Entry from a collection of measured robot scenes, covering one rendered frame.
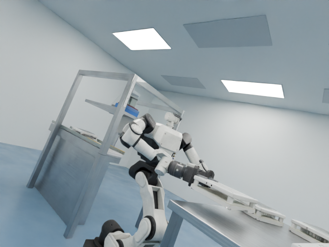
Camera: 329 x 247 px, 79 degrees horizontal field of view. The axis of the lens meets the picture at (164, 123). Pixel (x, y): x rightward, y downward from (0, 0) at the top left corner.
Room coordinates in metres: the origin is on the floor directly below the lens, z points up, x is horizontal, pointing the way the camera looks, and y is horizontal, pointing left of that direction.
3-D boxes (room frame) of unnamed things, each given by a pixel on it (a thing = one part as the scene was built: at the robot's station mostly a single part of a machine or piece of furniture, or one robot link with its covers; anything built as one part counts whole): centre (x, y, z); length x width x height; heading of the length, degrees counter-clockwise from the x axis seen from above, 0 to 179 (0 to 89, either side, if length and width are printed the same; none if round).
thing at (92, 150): (2.54, 0.90, 0.78); 1.30 x 0.29 x 0.10; 51
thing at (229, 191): (1.06, -0.42, 0.98); 0.25 x 0.24 x 0.02; 127
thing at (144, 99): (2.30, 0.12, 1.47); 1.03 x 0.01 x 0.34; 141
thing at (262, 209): (1.33, -0.76, 0.94); 0.25 x 0.24 x 0.02; 114
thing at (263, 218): (1.33, -0.76, 0.89); 0.24 x 0.24 x 0.02; 24
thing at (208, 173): (1.27, -0.35, 0.98); 0.12 x 0.10 x 0.13; 29
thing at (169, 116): (1.55, -0.04, 1.30); 0.10 x 0.07 x 0.09; 127
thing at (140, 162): (1.62, 0.01, 0.83); 0.28 x 0.13 x 0.18; 37
